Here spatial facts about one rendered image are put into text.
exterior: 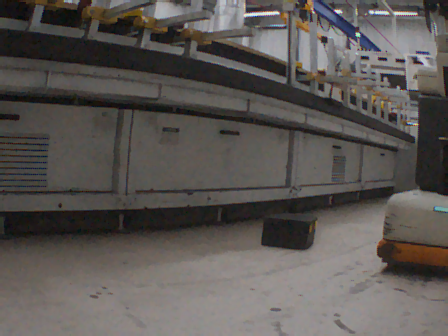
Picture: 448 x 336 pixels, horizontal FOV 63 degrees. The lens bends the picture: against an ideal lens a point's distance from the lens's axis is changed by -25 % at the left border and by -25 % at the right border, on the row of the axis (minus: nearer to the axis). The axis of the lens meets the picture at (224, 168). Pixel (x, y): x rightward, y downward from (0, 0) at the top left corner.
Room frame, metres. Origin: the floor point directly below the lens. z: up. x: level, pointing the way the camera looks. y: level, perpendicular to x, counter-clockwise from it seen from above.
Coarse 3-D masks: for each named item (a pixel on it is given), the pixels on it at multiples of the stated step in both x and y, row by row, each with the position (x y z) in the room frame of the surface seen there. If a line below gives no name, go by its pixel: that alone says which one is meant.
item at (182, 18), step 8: (176, 16) 1.46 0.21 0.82; (184, 16) 1.44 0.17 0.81; (192, 16) 1.41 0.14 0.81; (200, 16) 1.39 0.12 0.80; (208, 16) 1.39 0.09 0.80; (160, 24) 1.51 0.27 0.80; (168, 24) 1.49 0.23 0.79; (176, 24) 1.49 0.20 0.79; (128, 32) 1.62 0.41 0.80; (136, 32) 1.61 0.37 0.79
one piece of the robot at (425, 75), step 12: (420, 72) 1.59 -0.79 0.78; (432, 72) 1.55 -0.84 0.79; (420, 84) 1.59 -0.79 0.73; (432, 84) 1.55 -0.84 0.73; (420, 96) 1.59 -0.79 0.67; (432, 96) 1.56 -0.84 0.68; (420, 108) 1.59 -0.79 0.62; (432, 108) 1.55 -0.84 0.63; (444, 108) 1.51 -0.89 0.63; (420, 120) 1.59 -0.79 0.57; (432, 120) 1.55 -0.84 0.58; (444, 120) 1.51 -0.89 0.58; (420, 132) 1.59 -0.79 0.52; (432, 132) 1.55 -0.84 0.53; (444, 132) 1.51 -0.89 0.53; (420, 144) 1.59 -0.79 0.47; (432, 144) 1.55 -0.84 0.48; (444, 144) 1.45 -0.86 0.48; (420, 156) 1.59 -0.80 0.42; (432, 156) 1.55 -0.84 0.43; (444, 156) 1.45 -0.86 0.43; (420, 168) 1.58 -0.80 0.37; (432, 168) 1.54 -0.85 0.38; (444, 168) 1.45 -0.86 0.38; (420, 180) 1.58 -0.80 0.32; (432, 180) 1.54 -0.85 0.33; (444, 180) 1.45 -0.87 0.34; (444, 192) 1.47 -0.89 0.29
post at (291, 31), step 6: (288, 18) 2.28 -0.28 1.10; (294, 18) 2.29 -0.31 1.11; (288, 24) 2.28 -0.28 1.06; (294, 24) 2.29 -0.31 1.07; (288, 30) 2.28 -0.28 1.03; (294, 30) 2.29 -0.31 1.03; (288, 36) 2.28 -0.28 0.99; (294, 36) 2.29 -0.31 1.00; (288, 42) 2.28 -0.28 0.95; (294, 42) 2.29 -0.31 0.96; (288, 48) 2.28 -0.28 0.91; (294, 48) 2.29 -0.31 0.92; (288, 54) 2.28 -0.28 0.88; (294, 54) 2.29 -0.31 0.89; (288, 60) 2.28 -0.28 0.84; (294, 60) 2.29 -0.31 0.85; (288, 66) 2.28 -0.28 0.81; (294, 66) 2.29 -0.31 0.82; (288, 72) 2.27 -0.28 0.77; (294, 72) 2.29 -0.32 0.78; (288, 78) 2.27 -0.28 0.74; (294, 78) 2.29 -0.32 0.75
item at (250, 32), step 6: (222, 30) 1.65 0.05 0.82; (228, 30) 1.64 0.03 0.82; (234, 30) 1.62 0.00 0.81; (240, 30) 1.60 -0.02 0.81; (246, 30) 1.58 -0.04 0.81; (252, 30) 1.57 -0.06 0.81; (204, 36) 1.71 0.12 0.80; (210, 36) 1.69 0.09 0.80; (216, 36) 1.67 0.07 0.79; (222, 36) 1.65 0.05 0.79; (228, 36) 1.64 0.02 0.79; (234, 36) 1.63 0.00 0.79; (240, 36) 1.62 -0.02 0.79; (246, 36) 1.61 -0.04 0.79; (252, 36) 1.60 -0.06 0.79; (168, 42) 1.83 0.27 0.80; (174, 42) 1.81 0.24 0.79; (180, 42) 1.80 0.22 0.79
